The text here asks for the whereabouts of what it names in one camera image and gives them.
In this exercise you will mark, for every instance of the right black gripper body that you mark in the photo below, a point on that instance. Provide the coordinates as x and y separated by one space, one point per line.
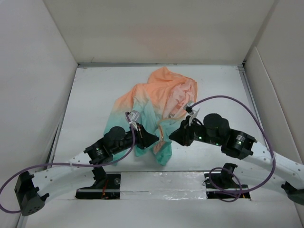
199 132

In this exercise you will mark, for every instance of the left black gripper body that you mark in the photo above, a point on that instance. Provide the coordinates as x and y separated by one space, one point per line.
140 142

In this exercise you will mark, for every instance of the orange and teal jacket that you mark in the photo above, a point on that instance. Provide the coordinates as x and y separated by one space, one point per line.
160 103

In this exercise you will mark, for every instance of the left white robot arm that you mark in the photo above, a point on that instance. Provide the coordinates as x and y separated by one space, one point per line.
33 191

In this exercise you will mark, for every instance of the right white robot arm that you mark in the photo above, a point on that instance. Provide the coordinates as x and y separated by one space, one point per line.
285 176

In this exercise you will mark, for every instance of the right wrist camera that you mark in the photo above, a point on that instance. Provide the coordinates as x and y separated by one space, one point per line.
192 112

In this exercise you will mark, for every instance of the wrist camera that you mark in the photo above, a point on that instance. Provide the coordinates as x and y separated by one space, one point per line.
192 112
134 116

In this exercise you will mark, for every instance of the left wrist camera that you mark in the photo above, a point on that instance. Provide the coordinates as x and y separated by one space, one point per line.
134 116

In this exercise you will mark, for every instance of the metal rail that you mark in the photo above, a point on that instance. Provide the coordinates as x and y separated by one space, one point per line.
122 190

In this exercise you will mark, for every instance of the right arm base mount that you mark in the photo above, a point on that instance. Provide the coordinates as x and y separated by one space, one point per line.
221 184

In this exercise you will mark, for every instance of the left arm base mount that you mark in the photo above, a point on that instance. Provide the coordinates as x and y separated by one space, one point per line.
105 187

